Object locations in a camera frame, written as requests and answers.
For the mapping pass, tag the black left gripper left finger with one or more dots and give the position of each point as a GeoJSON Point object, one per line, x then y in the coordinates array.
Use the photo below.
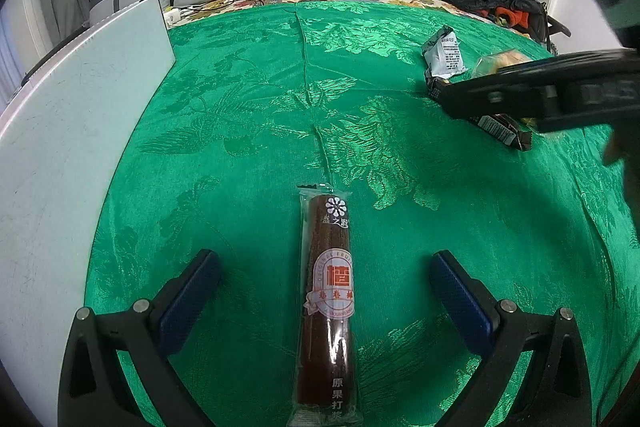
{"type": "Point", "coordinates": [93, 388]}

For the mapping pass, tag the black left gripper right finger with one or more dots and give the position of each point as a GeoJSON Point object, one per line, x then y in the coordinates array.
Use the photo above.
{"type": "Point", "coordinates": [555, 390]}

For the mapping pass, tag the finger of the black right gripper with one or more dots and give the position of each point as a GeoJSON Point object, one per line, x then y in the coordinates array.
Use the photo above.
{"type": "Point", "coordinates": [519, 91]}

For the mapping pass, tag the packaged bread loaf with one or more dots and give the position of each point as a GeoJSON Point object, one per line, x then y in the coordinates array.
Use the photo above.
{"type": "Point", "coordinates": [489, 64]}

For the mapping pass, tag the brown hawthorn roll packet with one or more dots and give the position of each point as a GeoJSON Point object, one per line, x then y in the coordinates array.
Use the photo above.
{"type": "Point", "coordinates": [325, 390]}

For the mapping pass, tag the person right hand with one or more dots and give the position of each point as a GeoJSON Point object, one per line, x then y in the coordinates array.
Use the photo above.
{"type": "Point", "coordinates": [623, 146]}

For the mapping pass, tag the black chocolate bar packet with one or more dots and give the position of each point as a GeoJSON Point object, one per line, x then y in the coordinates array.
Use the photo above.
{"type": "Point", "coordinates": [503, 128]}

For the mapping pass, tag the grey snack bag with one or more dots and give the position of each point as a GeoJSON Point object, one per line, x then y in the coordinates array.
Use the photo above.
{"type": "Point", "coordinates": [442, 54]}

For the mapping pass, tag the floral bed sheet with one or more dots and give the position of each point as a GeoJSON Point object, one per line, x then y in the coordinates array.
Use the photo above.
{"type": "Point", "coordinates": [231, 19]}

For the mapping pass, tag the green patterned bedspread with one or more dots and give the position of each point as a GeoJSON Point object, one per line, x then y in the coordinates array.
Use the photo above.
{"type": "Point", "coordinates": [262, 101]}

